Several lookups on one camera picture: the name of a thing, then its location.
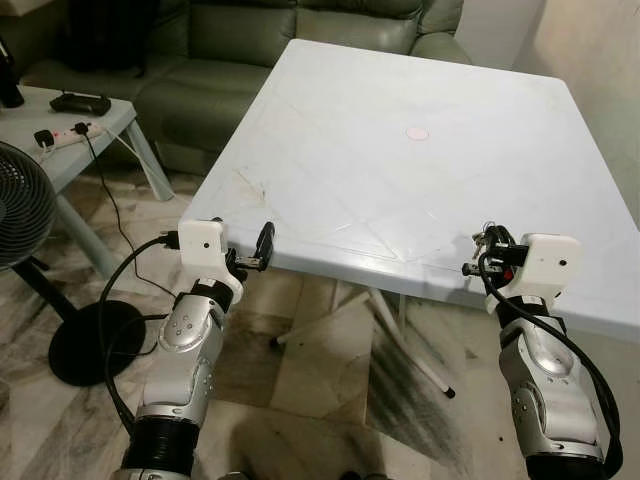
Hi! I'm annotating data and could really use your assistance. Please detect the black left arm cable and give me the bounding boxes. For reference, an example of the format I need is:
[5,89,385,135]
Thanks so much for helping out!
[96,231,183,433]

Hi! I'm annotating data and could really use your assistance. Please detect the flat black device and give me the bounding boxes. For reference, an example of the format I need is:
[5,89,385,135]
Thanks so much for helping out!
[49,91,114,117]

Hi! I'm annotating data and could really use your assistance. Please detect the white power strip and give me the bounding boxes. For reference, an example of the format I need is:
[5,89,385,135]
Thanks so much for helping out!
[34,121,107,152]

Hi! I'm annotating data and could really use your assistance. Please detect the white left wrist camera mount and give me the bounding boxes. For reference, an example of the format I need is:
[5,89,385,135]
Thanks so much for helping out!
[177,218,247,303]

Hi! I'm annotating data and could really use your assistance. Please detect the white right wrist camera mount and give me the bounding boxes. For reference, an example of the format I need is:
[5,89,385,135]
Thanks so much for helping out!
[494,233,584,303]

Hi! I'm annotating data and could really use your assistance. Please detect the black standing fan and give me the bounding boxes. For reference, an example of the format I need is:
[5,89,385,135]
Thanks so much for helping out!
[0,140,149,389]

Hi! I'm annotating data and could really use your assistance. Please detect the silver keys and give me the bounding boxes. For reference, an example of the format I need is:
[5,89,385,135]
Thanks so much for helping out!
[471,225,498,251]

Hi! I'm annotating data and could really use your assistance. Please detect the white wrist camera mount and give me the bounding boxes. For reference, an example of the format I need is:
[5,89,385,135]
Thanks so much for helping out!
[177,218,247,303]
[494,233,584,303]

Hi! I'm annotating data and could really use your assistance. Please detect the tall black object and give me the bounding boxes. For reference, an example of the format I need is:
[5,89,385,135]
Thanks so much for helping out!
[0,38,27,110]

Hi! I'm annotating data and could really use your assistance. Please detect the black bag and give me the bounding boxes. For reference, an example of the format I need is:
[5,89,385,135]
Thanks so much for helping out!
[58,0,153,75]

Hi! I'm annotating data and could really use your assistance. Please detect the white plastic table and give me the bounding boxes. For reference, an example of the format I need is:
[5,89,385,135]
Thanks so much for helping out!
[179,38,640,400]

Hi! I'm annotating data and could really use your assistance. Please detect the grey side table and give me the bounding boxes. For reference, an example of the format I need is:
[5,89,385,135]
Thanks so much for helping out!
[0,85,177,283]

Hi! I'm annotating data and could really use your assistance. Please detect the thin black power cord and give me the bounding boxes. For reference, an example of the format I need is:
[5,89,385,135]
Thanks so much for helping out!
[82,131,183,299]

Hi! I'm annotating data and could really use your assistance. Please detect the green leather sofa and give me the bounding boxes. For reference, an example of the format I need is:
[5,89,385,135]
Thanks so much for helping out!
[20,0,472,178]

